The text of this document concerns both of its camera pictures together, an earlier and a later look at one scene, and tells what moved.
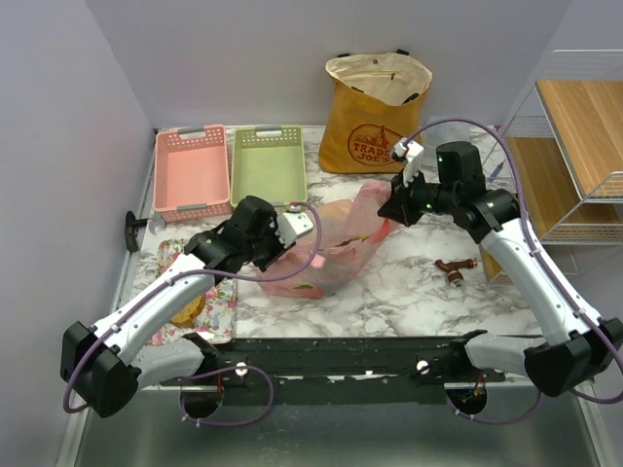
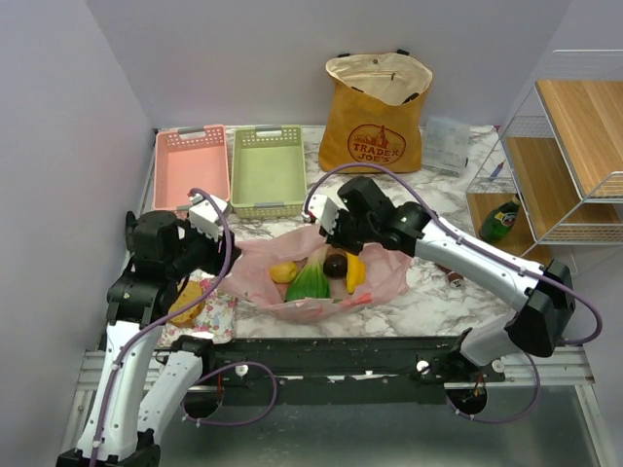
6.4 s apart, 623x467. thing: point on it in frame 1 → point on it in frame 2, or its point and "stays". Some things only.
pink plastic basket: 191,173 stays
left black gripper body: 268,250 → 199,251
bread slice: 186,316 stays
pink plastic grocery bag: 347,234 → 386,272
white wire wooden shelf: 562,153 stays
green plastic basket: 269,162 stays
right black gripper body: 416,198 → 349,235
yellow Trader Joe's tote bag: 373,103 stays
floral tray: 219,320 stays
